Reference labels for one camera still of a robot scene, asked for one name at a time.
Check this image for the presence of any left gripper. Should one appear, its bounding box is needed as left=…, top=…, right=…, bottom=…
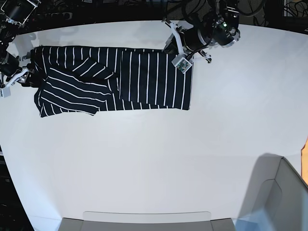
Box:
left=162, top=20, right=212, bottom=57

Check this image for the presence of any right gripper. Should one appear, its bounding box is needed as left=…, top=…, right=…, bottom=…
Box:
left=0, top=54, right=42, bottom=89

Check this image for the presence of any navy white striped T-shirt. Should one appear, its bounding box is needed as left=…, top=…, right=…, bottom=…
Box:
left=31, top=46, right=193, bottom=117

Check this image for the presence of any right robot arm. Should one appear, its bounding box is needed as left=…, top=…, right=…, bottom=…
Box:
left=0, top=0, right=41, bottom=90

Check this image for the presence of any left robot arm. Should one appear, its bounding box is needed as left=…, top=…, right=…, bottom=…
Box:
left=163, top=0, right=240, bottom=63

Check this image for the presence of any grey plastic tray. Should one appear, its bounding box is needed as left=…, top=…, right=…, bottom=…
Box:
left=58, top=211, right=236, bottom=231

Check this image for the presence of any orange object at edge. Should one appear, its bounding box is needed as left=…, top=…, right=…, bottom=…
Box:
left=301, top=140, right=308, bottom=178

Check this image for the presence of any white storage bin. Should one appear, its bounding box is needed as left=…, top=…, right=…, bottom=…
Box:
left=233, top=154, right=308, bottom=231

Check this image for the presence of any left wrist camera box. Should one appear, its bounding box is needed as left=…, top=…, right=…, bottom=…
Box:
left=171, top=54, right=193, bottom=74

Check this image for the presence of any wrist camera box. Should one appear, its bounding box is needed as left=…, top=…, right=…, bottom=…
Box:
left=171, top=54, right=193, bottom=74
left=0, top=88, right=11, bottom=98

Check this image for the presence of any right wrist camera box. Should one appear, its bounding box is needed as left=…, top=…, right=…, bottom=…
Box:
left=0, top=88, right=11, bottom=98

